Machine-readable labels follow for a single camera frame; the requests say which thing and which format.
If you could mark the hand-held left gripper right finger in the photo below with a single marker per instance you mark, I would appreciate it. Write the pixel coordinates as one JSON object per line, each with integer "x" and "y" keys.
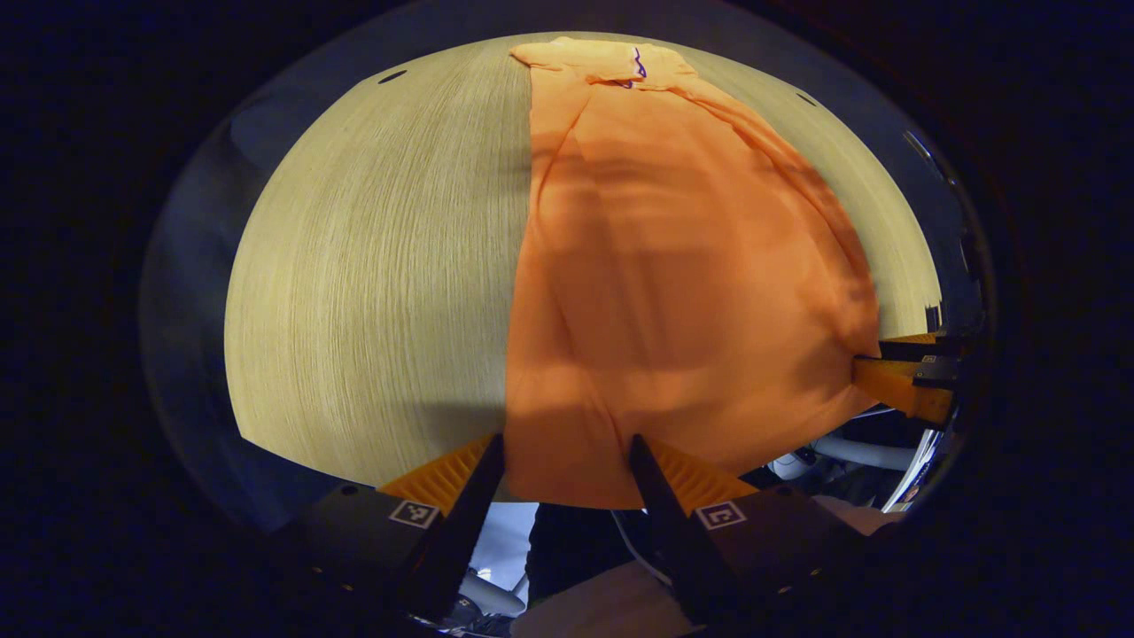
{"x": 669, "y": 540}

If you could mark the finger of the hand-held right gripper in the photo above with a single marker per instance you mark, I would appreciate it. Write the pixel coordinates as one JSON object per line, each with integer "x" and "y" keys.
{"x": 895, "y": 385}
{"x": 912, "y": 347}

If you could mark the grey chair frame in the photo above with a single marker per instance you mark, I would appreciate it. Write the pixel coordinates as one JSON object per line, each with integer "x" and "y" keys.
{"x": 864, "y": 452}

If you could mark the orange polo T-shirt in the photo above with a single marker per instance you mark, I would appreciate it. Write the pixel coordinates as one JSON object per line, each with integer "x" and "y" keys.
{"x": 673, "y": 292}

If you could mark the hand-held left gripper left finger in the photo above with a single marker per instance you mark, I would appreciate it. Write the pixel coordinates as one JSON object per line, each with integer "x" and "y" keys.
{"x": 465, "y": 540}

